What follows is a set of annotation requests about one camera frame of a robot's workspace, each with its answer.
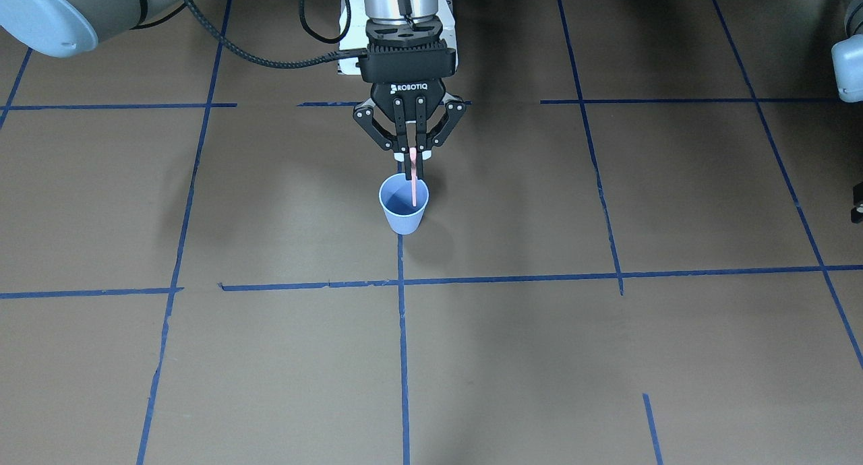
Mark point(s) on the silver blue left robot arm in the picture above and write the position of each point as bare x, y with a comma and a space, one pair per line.
670, 87

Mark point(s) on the blue plastic cup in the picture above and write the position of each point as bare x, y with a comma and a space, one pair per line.
403, 202

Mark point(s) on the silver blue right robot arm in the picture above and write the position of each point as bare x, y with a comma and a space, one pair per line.
67, 28

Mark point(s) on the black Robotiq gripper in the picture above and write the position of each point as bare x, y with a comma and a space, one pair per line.
409, 90

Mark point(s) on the pink chopstick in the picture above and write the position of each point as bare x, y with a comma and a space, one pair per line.
413, 158

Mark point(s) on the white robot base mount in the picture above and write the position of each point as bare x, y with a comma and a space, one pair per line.
400, 41

